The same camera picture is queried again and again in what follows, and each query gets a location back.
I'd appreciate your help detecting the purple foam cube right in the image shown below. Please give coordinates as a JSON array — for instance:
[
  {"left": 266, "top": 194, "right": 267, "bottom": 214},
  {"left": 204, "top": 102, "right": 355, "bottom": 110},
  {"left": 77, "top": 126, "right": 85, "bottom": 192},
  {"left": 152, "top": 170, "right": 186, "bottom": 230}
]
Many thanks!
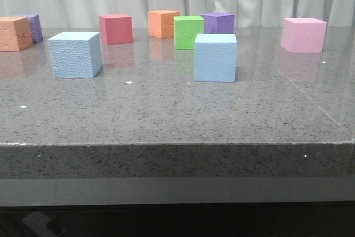
[{"left": 200, "top": 12, "right": 235, "bottom": 34}]

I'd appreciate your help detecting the textured light blue foam cube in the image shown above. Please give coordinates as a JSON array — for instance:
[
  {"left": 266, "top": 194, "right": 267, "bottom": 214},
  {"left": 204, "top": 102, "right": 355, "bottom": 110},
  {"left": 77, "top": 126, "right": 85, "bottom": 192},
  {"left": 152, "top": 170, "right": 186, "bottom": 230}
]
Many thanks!
[{"left": 48, "top": 32, "right": 103, "bottom": 78}]

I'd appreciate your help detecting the red foam cube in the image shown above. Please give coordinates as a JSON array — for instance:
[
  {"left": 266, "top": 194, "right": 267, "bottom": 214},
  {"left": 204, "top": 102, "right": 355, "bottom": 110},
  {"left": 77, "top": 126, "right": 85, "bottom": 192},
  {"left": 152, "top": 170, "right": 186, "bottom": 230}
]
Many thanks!
[{"left": 99, "top": 14, "right": 133, "bottom": 45}]

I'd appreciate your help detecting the purple foam cube left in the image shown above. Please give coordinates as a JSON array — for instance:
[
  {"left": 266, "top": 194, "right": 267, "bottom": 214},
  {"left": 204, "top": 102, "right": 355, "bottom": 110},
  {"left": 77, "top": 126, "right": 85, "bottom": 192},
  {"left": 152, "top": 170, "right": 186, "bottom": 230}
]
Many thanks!
[{"left": 13, "top": 14, "right": 43, "bottom": 43}]

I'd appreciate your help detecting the pink foam cube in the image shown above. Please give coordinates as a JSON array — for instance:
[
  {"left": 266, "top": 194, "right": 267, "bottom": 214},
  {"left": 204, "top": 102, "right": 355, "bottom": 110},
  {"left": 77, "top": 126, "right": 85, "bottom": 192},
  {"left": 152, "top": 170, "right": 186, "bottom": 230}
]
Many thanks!
[{"left": 281, "top": 18, "right": 327, "bottom": 53}]

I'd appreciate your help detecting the green foam cube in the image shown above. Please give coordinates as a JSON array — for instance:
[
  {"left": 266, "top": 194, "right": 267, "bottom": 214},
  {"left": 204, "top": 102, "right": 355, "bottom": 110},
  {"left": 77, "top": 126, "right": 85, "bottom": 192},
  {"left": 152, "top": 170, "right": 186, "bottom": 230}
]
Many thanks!
[{"left": 174, "top": 16, "right": 205, "bottom": 49}]

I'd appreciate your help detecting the smooth light blue foam cube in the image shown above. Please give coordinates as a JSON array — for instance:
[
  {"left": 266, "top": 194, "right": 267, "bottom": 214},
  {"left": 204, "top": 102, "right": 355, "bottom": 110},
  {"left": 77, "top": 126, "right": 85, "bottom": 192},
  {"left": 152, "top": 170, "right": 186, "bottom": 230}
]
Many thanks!
[{"left": 194, "top": 33, "right": 237, "bottom": 82}]

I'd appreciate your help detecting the purple foam cube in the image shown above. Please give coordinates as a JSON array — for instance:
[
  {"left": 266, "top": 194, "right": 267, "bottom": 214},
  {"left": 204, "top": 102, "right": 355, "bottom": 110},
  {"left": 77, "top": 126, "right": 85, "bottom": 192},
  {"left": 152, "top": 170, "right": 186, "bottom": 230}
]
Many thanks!
[
  {"left": 13, "top": 14, "right": 43, "bottom": 43},
  {"left": 200, "top": 12, "right": 235, "bottom": 34}
]

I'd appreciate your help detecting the dented orange foam cube left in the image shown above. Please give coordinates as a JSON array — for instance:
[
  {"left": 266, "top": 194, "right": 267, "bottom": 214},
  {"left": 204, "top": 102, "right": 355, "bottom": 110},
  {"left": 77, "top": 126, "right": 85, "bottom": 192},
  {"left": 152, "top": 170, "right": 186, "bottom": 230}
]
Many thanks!
[{"left": 0, "top": 16, "right": 33, "bottom": 51}]

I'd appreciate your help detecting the orange foam cube centre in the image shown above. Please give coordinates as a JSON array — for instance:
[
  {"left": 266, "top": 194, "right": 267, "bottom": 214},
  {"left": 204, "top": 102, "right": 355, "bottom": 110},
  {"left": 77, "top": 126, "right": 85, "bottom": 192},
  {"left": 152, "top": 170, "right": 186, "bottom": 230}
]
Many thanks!
[{"left": 148, "top": 9, "right": 180, "bottom": 39}]

